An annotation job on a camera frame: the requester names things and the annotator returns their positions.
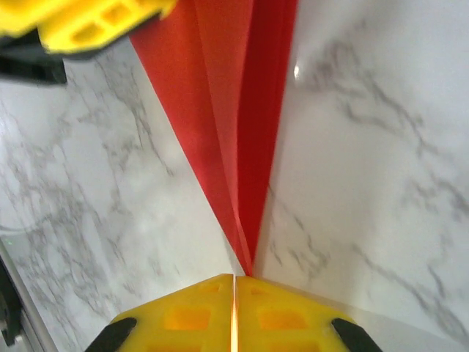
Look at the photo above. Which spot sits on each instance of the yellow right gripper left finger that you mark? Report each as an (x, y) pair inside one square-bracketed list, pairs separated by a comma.
[(190, 322)]

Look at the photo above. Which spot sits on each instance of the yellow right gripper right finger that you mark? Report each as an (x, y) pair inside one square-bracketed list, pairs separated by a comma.
[(286, 322)]

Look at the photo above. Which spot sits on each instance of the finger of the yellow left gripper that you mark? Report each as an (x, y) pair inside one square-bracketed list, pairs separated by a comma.
[(84, 22)]

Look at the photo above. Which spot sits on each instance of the red paper sheet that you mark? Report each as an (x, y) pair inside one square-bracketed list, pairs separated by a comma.
[(220, 110)]

